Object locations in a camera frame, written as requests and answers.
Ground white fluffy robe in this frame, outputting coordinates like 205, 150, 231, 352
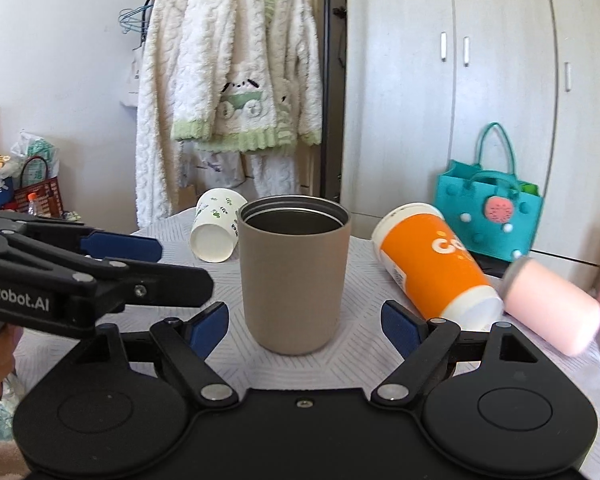
134, 0, 206, 231

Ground taupe metal-lined cup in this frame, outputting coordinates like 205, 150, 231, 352
236, 194, 352, 357

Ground white fluffy pants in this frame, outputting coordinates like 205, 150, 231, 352
240, 149, 302, 201

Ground plastic bottle orange cap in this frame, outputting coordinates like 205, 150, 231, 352
24, 190, 46, 217

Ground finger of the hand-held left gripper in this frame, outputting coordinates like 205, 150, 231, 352
0, 210, 164, 264
72, 259, 215, 317

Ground white paper cup green print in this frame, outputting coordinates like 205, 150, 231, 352
189, 187, 249, 263

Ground dark vertical post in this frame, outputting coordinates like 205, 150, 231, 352
322, 0, 349, 202

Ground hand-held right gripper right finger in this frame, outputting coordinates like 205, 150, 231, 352
370, 300, 540, 407

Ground pink cup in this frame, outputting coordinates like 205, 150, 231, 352
500, 255, 600, 357

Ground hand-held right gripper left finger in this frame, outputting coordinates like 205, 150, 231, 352
72, 301, 240, 407

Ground white fluffy green-trimmed jacket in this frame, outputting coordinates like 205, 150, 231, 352
171, 0, 325, 155

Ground orange and white cup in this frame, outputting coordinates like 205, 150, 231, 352
371, 202, 505, 332

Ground blue wire hangers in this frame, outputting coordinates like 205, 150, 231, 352
118, 3, 154, 36

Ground white wardrobe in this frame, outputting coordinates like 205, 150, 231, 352
345, 0, 600, 283

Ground red woven basket bag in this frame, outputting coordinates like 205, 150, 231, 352
12, 155, 67, 219

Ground teal felt handbag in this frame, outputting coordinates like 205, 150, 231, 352
434, 122, 545, 263

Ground white patterned tablecloth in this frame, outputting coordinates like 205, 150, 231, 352
10, 204, 600, 480

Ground white plastic bag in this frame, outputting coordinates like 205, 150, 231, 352
11, 131, 61, 181

